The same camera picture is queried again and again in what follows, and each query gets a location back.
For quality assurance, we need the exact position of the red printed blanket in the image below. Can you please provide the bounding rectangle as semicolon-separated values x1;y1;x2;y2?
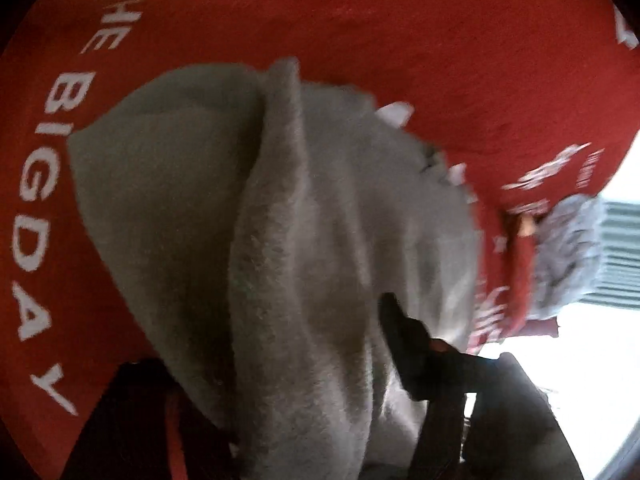
0;0;640;480

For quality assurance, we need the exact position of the grey patterned cloth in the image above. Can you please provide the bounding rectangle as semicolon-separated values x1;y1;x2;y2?
526;195;610;322

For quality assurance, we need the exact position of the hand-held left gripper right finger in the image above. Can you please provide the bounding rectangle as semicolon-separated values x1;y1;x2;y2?
379;292;482;480

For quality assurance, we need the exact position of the grey slatted panel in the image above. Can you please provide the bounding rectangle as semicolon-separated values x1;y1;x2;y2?
592;199;640;310

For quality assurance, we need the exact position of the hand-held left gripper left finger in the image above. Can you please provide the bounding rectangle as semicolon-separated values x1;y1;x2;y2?
60;357;241;480

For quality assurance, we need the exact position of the grey fleece towel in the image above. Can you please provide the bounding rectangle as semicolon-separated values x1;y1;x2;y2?
67;57;485;480

